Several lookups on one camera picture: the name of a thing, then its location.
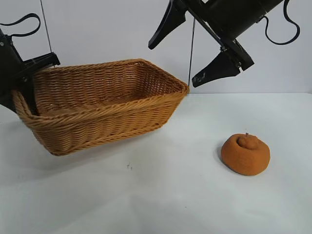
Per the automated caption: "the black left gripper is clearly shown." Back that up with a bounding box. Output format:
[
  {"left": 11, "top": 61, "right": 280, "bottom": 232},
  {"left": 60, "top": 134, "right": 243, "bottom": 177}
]
[{"left": 0, "top": 28, "right": 60, "bottom": 117}]

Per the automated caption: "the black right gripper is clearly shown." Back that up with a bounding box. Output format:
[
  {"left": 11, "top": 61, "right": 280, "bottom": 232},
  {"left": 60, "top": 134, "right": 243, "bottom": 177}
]
[{"left": 148, "top": 0, "right": 285, "bottom": 89}]

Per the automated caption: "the woven wicker basket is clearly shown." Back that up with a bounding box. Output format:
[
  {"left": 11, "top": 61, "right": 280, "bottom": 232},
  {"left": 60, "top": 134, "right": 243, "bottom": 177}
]
[{"left": 12, "top": 58, "right": 190, "bottom": 156}]

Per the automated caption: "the orange round bun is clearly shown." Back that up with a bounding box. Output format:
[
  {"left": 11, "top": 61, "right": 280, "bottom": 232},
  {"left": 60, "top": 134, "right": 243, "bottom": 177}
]
[{"left": 221, "top": 132, "right": 271, "bottom": 176}]

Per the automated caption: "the thin dark backdrop cord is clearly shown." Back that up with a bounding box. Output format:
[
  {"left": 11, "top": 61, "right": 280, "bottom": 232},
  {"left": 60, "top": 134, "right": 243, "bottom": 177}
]
[
  {"left": 187, "top": 19, "right": 196, "bottom": 85},
  {"left": 39, "top": 0, "right": 53, "bottom": 54}
]

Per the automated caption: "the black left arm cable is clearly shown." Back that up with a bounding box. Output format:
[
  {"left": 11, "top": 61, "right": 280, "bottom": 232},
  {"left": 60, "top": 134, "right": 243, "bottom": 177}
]
[{"left": 0, "top": 14, "right": 41, "bottom": 38}]

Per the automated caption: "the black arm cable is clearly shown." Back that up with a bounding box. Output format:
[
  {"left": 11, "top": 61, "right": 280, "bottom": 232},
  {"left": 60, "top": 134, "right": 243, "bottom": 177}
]
[
  {"left": 264, "top": 0, "right": 300, "bottom": 45},
  {"left": 0, "top": 14, "right": 41, "bottom": 38}
]

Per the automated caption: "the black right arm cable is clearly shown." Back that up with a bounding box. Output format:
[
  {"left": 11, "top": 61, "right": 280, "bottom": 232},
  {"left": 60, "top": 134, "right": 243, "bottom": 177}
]
[{"left": 264, "top": 0, "right": 300, "bottom": 45}]

